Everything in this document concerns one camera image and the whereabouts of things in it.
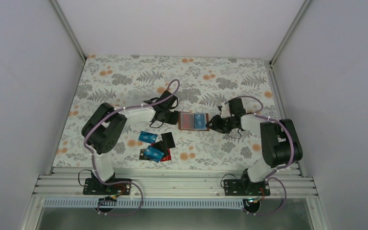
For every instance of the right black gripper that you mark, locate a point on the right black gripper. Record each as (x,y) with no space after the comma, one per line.
(216,126)

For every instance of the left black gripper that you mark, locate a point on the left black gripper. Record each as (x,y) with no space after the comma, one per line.
(173,120)

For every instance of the red VIP card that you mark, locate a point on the red VIP card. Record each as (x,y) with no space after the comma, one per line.
(186,120)

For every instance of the brown leather card holder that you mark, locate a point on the brown leather card holder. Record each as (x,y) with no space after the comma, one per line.
(179,124)

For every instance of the blue card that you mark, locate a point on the blue card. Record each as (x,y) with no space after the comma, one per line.
(153,154)
(200,121)
(147,137)

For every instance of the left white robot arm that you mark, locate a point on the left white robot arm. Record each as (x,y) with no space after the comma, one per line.
(103,130)

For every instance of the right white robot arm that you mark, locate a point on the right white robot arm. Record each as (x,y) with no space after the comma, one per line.
(280,143)

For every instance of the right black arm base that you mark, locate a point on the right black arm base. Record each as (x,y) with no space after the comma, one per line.
(238,187)

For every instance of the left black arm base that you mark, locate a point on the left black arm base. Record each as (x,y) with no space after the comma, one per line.
(93,186)

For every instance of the black card top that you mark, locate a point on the black card top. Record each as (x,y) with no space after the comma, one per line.
(168,140)

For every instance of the black card centre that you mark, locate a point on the black card centre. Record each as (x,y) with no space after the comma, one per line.
(160,145)

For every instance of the red card centre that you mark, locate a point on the red card centre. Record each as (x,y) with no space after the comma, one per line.
(167,157)

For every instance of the black VIP card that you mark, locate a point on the black VIP card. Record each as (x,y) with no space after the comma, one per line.
(142,155)

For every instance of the floral patterned table mat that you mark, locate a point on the floral patterned table mat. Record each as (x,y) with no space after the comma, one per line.
(201,85)

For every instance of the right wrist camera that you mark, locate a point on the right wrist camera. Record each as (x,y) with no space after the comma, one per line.
(225,112)

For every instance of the aluminium rail frame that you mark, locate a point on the aluminium rail frame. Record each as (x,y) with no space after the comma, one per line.
(161,183)

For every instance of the slotted grey cable duct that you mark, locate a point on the slotted grey cable duct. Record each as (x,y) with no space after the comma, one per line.
(84,202)

